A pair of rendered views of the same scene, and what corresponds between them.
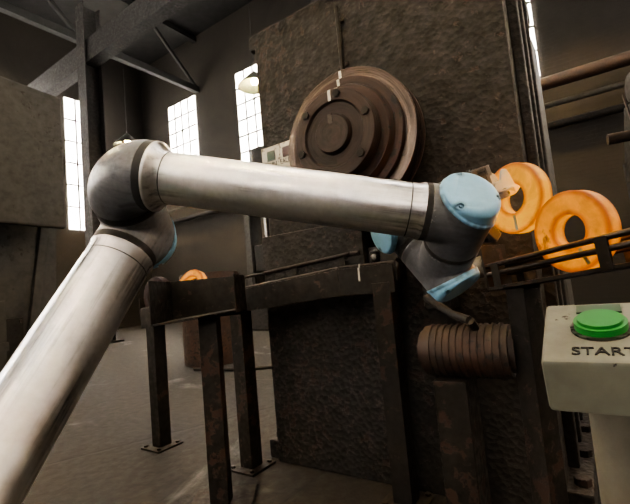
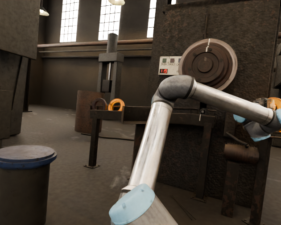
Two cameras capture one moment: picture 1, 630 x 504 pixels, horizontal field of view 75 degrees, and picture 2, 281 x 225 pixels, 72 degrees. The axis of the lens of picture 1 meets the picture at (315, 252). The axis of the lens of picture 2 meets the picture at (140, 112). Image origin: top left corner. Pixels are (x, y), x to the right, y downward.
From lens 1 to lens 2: 67 cm
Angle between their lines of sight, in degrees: 12
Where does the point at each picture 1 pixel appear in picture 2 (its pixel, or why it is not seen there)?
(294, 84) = (181, 33)
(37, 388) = (159, 152)
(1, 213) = (10, 47)
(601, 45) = not seen: hidden behind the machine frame
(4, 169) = (14, 26)
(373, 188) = (258, 109)
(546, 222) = not seen: outside the picture
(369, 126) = (221, 66)
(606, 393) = not seen: outside the picture
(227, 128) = (93, 16)
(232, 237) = (87, 71)
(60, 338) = (161, 137)
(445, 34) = (251, 35)
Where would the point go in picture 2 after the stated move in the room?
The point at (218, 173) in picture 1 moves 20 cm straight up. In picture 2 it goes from (214, 94) to (219, 52)
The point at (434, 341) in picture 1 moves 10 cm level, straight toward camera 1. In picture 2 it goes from (232, 148) to (237, 152)
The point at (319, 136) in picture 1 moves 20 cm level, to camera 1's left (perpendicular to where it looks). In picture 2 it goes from (199, 64) to (175, 60)
